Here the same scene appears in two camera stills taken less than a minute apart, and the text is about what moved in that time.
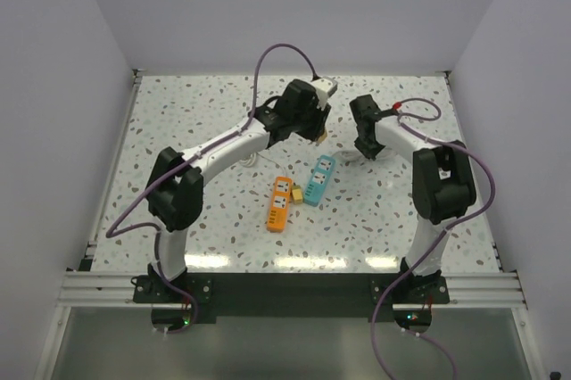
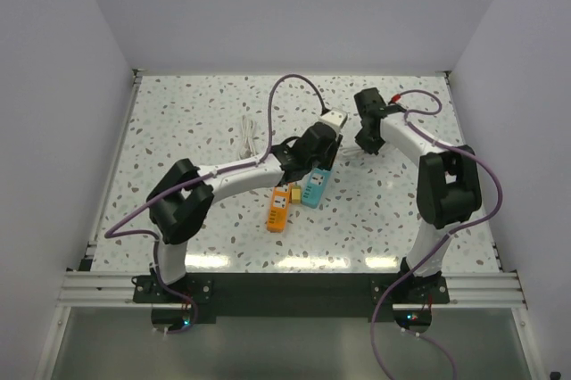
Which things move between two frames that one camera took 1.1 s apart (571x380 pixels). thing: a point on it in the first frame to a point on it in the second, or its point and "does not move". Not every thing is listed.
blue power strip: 318,180 does not move
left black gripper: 320,114 to 326,163
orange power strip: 278,210 does not move
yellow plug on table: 297,194 does not move
